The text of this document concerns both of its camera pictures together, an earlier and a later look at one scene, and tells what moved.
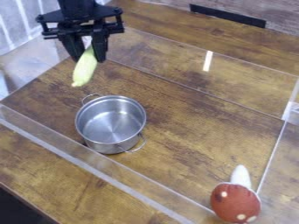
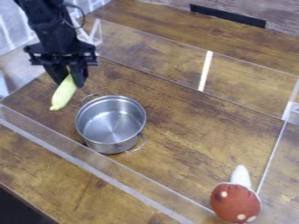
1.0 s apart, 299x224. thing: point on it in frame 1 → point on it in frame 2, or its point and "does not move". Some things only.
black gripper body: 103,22 → 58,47
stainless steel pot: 110,122 does not move
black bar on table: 243,18 does not move
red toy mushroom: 235,201 does not move
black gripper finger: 99,39 → 79,71
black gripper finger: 74,44 → 58,71
